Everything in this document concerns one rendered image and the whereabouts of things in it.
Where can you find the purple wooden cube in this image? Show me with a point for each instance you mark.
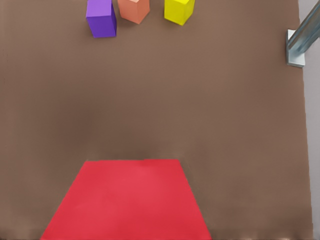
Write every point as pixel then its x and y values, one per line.
pixel 101 20

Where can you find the silver frame post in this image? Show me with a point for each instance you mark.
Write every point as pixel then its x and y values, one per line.
pixel 298 42

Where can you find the orange wooden cube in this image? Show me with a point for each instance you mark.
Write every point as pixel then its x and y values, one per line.
pixel 133 10

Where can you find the red wooden cube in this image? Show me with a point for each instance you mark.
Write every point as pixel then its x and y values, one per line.
pixel 127 200

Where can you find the yellow wooden cube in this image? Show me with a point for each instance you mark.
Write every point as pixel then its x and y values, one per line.
pixel 178 11

